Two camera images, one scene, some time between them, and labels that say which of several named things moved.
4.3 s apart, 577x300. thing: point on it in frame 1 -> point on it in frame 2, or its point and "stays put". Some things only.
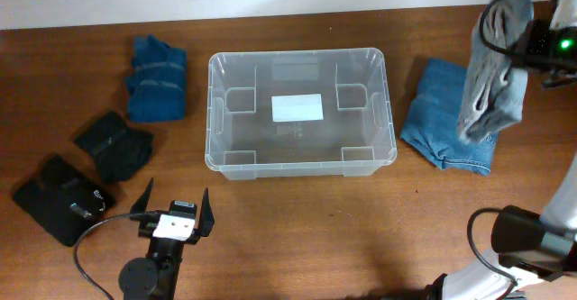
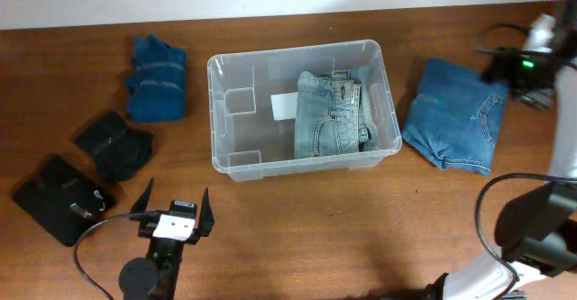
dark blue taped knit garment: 157,85 stays put
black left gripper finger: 140,205 stays put
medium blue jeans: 433,122 stays put
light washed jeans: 496,87 -> 330,116
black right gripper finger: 206,217 stays put
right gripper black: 536,37 -> 499,68
